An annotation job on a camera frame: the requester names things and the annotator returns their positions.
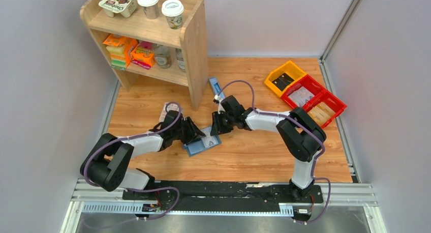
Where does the yellow plastic bin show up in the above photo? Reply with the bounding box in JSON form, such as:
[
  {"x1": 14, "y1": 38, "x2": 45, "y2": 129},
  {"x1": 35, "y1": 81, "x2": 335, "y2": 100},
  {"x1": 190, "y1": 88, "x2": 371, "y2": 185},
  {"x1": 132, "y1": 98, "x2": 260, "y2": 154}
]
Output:
[{"x1": 264, "y1": 60, "x2": 307, "y2": 97}]

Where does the right glass jar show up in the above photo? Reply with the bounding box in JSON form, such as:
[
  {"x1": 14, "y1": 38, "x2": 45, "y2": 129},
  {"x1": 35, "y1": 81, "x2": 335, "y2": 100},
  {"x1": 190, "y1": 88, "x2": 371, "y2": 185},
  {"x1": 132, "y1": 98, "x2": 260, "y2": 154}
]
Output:
[{"x1": 175, "y1": 48, "x2": 186, "y2": 73}]

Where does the middle red plastic bin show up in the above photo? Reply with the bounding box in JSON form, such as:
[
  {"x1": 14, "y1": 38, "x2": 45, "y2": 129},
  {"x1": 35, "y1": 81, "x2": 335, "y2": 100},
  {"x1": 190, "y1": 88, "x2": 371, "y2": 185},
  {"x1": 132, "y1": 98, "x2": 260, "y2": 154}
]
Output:
[{"x1": 281, "y1": 75, "x2": 326, "y2": 108}]

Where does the white card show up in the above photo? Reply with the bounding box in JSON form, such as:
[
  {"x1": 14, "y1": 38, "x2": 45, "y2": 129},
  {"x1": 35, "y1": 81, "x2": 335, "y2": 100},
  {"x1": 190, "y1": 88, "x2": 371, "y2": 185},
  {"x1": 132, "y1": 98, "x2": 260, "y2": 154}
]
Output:
[{"x1": 202, "y1": 136, "x2": 219, "y2": 149}]

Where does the blue leather card holder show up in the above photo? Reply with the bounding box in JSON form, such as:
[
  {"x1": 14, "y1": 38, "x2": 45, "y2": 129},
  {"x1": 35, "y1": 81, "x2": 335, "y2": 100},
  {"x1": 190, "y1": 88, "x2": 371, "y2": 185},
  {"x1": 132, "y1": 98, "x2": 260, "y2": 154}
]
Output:
[{"x1": 182, "y1": 126, "x2": 222, "y2": 157}]

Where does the chocolate pudding cup pack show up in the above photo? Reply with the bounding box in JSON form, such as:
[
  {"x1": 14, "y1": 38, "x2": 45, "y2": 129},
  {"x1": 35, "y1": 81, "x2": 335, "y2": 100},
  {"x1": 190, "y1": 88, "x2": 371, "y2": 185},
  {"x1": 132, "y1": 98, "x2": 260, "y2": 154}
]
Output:
[{"x1": 98, "y1": 0, "x2": 137, "y2": 18}]

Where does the small pink packet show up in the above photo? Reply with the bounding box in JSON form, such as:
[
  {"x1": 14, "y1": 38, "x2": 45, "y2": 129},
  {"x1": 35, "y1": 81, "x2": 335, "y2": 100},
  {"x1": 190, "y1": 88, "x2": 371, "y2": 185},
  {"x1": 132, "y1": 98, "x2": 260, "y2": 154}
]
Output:
[{"x1": 159, "y1": 102, "x2": 183, "y2": 123}]

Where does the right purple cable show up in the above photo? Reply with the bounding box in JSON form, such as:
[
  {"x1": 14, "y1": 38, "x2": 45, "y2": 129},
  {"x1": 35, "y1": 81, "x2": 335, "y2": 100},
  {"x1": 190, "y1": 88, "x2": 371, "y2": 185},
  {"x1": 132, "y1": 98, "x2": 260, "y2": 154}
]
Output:
[{"x1": 214, "y1": 80, "x2": 331, "y2": 224}]

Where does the glass jar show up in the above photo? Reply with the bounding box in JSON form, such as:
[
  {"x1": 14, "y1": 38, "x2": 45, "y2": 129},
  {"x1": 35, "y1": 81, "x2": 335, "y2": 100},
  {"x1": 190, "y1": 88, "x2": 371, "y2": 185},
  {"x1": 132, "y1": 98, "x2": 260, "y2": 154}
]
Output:
[
  {"x1": 175, "y1": 48, "x2": 186, "y2": 73},
  {"x1": 152, "y1": 43, "x2": 171, "y2": 69}
]

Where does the orange snack box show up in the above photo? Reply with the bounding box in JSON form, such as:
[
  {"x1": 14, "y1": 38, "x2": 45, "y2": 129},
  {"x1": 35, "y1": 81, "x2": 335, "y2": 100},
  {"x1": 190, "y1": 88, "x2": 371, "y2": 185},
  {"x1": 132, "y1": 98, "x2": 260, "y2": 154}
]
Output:
[{"x1": 103, "y1": 34, "x2": 138, "y2": 66}]

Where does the blue rectangular box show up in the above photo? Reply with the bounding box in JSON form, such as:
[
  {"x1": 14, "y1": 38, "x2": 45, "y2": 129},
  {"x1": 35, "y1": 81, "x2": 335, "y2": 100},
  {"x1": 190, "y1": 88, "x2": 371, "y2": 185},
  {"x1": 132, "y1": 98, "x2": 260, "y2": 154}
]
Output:
[{"x1": 209, "y1": 77, "x2": 225, "y2": 99}]

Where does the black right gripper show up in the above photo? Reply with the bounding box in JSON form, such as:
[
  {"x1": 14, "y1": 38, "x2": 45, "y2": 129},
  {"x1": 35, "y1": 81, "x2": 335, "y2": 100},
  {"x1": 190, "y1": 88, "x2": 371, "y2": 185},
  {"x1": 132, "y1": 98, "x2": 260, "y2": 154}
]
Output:
[{"x1": 210, "y1": 111, "x2": 235, "y2": 136}]

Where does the left white lidded paper cup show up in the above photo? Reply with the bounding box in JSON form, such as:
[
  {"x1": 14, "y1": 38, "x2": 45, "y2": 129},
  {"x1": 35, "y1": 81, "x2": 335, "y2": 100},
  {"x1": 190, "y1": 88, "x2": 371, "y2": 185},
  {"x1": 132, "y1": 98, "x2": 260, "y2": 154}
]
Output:
[{"x1": 137, "y1": 0, "x2": 159, "y2": 19}]

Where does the right white lidded paper cup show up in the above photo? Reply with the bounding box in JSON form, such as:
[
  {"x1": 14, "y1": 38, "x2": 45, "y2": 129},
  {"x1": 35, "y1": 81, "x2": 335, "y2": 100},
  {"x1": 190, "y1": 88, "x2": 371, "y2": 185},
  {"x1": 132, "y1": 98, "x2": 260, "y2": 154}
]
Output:
[{"x1": 162, "y1": 0, "x2": 184, "y2": 30}]

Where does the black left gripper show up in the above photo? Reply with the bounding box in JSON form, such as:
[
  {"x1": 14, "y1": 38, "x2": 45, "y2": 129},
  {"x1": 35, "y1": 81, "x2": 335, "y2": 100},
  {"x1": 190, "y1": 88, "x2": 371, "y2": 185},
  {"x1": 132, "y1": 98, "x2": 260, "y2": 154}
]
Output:
[{"x1": 172, "y1": 117, "x2": 206, "y2": 146}]

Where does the black card in yellow bin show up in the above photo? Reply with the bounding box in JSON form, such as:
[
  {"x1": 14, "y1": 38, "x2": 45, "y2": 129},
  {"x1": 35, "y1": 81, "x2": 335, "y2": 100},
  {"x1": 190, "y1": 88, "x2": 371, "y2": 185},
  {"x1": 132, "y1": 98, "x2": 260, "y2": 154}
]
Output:
[{"x1": 272, "y1": 73, "x2": 294, "y2": 91}]

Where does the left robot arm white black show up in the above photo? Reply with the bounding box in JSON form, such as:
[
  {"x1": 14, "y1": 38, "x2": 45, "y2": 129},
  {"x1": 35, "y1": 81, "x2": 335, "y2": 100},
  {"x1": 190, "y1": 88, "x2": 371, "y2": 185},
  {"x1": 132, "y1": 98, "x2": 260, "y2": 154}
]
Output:
[{"x1": 80, "y1": 110, "x2": 205, "y2": 200}]

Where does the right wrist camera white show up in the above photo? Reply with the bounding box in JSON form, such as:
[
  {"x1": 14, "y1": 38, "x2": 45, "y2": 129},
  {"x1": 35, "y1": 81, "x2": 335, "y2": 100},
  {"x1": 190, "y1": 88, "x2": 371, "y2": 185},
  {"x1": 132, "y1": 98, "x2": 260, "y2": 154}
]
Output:
[{"x1": 213, "y1": 95, "x2": 225, "y2": 113}]

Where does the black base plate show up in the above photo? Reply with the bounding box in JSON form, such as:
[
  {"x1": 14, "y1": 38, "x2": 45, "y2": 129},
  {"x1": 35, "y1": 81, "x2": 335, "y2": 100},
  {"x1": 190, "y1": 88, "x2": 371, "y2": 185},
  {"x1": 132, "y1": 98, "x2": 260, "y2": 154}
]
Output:
[{"x1": 122, "y1": 180, "x2": 324, "y2": 213}]

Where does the white lidded paper cup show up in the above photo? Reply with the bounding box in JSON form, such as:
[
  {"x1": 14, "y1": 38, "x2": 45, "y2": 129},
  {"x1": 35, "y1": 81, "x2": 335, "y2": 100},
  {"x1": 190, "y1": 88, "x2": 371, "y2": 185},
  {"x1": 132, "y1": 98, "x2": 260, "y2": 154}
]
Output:
[
  {"x1": 162, "y1": 0, "x2": 184, "y2": 30},
  {"x1": 137, "y1": 0, "x2": 159, "y2": 19}
]

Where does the red plastic bin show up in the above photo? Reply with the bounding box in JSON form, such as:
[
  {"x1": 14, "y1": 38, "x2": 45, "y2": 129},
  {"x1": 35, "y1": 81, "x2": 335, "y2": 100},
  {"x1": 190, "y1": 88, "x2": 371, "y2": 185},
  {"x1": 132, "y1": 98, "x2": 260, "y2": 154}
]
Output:
[
  {"x1": 281, "y1": 75, "x2": 326, "y2": 108},
  {"x1": 303, "y1": 91, "x2": 347, "y2": 129}
]

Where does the aluminium rail frame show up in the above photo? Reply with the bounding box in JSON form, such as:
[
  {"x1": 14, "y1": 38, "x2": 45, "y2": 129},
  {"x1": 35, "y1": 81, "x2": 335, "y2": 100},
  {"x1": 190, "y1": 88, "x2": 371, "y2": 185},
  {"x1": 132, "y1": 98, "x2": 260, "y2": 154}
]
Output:
[{"x1": 60, "y1": 179, "x2": 386, "y2": 232}]

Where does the left glass jar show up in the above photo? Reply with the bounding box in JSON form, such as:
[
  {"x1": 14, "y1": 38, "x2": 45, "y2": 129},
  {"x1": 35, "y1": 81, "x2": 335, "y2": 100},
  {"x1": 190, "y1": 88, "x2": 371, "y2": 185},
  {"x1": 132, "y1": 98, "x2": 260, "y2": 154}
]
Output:
[{"x1": 152, "y1": 43, "x2": 171, "y2": 69}]

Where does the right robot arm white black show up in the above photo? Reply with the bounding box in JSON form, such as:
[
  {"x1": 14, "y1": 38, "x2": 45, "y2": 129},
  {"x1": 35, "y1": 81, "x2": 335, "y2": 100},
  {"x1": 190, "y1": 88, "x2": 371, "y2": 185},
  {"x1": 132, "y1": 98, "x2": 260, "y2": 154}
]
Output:
[{"x1": 210, "y1": 96, "x2": 326, "y2": 202}]

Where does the wooden shelf unit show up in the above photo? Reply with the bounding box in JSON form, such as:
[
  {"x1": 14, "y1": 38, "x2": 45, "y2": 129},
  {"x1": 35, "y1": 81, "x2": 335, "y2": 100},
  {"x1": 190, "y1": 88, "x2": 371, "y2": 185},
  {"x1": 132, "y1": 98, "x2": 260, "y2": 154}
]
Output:
[{"x1": 80, "y1": 0, "x2": 209, "y2": 110}]

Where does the near red plastic bin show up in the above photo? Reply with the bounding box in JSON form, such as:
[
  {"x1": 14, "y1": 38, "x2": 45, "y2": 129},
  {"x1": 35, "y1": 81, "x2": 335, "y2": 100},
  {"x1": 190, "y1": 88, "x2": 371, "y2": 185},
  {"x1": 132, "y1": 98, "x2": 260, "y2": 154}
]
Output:
[{"x1": 303, "y1": 91, "x2": 347, "y2": 129}]

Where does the stack of coloured sponges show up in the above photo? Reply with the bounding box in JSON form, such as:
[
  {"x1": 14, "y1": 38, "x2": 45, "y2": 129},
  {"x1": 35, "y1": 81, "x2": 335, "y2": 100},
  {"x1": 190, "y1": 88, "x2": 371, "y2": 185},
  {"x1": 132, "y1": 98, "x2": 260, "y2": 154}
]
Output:
[{"x1": 106, "y1": 45, "x2": 127, "y2": 68}]

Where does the orange pink snack bag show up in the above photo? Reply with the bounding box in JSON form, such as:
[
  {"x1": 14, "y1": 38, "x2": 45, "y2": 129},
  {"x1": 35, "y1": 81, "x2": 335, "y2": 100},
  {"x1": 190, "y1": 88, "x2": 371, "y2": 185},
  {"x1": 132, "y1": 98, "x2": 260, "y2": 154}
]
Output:
[{"x1": 131, "y1": 41, "x2": 156, "y2": 69}]

